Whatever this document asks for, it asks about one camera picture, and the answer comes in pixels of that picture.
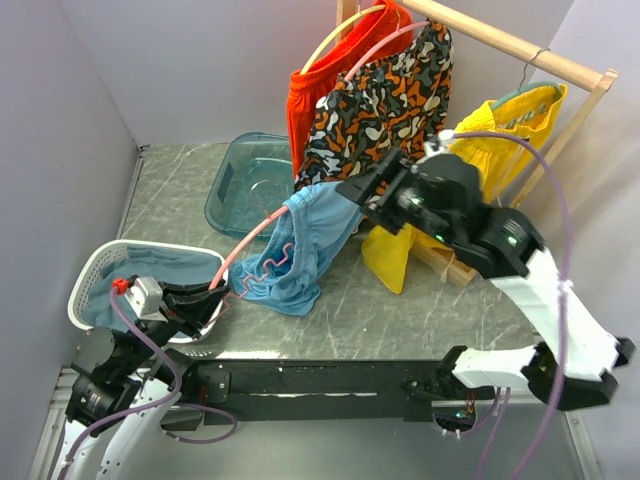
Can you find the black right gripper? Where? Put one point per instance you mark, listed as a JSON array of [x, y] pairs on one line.
[[354, 187]]

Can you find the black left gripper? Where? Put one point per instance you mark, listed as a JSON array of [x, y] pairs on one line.
[[188, 305]]

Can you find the pink wavy hanger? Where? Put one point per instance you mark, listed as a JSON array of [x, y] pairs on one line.
[[270, 218]]

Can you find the light blue shorts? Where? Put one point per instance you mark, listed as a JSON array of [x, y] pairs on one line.
[[305, 241]]

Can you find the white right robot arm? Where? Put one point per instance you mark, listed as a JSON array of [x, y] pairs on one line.
[[571, 367]]

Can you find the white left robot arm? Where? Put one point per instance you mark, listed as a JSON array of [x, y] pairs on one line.
[[127, 381]]

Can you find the camouflage patterned shorts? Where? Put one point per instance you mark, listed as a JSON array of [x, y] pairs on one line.
[[397, 101]]

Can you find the orange shorts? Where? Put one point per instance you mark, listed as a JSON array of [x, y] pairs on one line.
[[320, 74]]

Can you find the yellow shorts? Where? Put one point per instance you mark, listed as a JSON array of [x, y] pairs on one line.
[[530, 116]]

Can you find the pink hanger with camouflage shorts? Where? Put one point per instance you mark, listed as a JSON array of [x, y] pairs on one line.
[[382, 43]]

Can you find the yellow hanger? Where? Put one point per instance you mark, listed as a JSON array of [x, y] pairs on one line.
[[342, 26]]

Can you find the green hanger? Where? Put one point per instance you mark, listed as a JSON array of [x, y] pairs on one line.
[[524, 88]]

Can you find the grey-blue cloth in basket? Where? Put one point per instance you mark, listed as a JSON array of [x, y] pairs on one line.
[[176, 266]]

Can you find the white perforated laundry basket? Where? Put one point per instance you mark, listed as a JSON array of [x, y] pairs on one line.
[[86, 276]]

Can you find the teal plastic basin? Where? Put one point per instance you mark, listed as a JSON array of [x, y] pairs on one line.
[[253, 180]]

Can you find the wooden clothes rack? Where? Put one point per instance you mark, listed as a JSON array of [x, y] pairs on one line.
[[563, 71]]

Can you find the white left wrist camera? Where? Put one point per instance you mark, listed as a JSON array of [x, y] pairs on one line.
[[143, 294]]

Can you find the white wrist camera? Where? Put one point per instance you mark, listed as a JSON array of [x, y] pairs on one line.
[[439, 144], [143, 294]]

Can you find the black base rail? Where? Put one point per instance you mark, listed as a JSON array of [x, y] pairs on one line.
[[287, 390]]

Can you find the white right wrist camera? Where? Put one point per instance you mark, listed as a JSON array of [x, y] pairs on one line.
[[439, 144]]

